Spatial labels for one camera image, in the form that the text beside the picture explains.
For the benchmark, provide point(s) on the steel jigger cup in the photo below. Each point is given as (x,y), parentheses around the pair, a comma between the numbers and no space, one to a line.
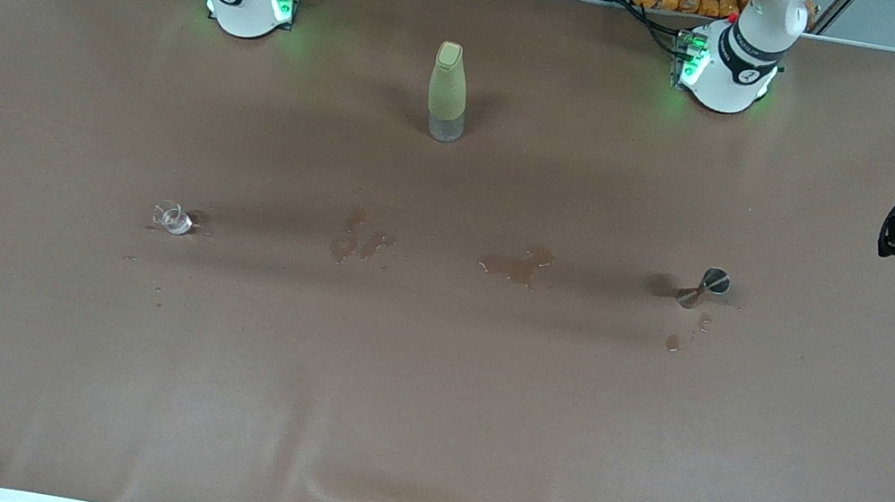
(715,282)

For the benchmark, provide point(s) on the clear glass measuring beaker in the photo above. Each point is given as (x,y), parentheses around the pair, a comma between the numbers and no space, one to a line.
(175,221)

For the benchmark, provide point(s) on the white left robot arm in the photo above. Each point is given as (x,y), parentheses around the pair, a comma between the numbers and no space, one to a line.
(735,81)

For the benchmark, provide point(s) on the yellow-green bottle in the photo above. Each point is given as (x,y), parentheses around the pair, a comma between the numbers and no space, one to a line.
(448,92)

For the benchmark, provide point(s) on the brown table cloth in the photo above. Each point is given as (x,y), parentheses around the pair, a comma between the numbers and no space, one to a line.
(424,392)

